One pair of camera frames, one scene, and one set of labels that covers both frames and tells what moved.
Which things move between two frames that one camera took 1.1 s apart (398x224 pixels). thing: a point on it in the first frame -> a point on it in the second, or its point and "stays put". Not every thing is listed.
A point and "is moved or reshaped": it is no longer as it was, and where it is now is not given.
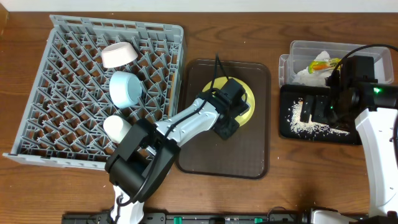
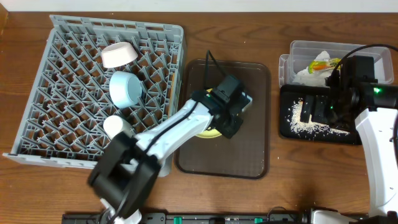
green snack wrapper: x=317 y=65 stays put
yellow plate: x=244 y=117 is moved or reshaped
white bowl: x=117 y=53 stays put
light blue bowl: x=125 y=89 stays put
